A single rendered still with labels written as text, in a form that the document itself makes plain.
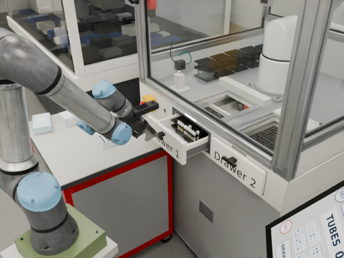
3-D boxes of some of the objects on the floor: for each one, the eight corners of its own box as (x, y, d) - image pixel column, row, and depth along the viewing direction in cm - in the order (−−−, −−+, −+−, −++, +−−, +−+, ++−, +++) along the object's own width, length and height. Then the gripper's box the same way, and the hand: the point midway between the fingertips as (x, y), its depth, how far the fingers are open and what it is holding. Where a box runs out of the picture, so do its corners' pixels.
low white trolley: (86, 294, 184) (60, 186, 143) (50, 221, 227) (22, 123, 187) (175, 243, 211) (174, 141, 171) (128, 187, 255) (118, 95, 214)
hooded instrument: (94, 194, 249) (42, -101, 155) (27, 99, 380) (-23, -92, 286) (221, 140, 306) (239, -100, 211) (124, 73, 437) (109, -93, 342)
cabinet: (256, 334, 165) (283, 215, 122) (147, 207, 238) (140, 104, 195) (367, 242, 210) (415, 132, 167) (247, 158, 282) (259, 67, 240)
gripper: (109, 114, 136) (139, 141, 151) (122, 126, 129) (152, 152, 144) (124, 98, 137) (152, 126, 152) (137, 109, 129) (166, 137, 144)
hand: (155, 132), depth 147 cm, fingers open, 3 cm apart
